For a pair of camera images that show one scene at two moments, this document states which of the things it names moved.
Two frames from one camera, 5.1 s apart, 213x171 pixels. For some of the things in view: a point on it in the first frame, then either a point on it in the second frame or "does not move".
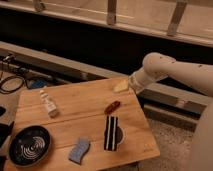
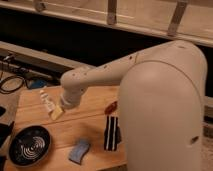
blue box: x=37 y=83 does not move
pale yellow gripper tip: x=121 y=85 to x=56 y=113
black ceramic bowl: x=29 y=145 does not move
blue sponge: x=77 y=153 does not move
